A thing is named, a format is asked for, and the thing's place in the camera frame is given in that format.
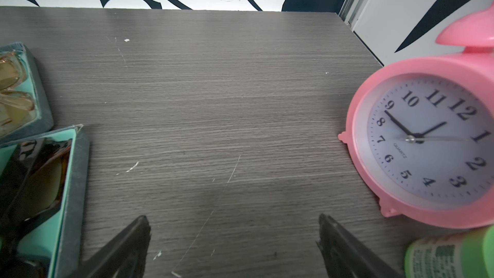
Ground pink alarm clock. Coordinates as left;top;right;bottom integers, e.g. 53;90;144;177
339;8;493;229

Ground green lidded jar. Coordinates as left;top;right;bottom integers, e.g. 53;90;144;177
404;226;493;277

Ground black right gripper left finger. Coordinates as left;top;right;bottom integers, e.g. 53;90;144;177
72;216;151;277

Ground brown tinted glasses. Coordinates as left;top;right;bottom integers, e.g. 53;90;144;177
1;138;73;242

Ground grey case far open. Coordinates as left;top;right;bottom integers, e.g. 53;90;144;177
1;42;54;143

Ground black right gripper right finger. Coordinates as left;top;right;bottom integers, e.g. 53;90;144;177
316;214;401;278

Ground amber glasses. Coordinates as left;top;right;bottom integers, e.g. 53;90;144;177
1;50;36;136

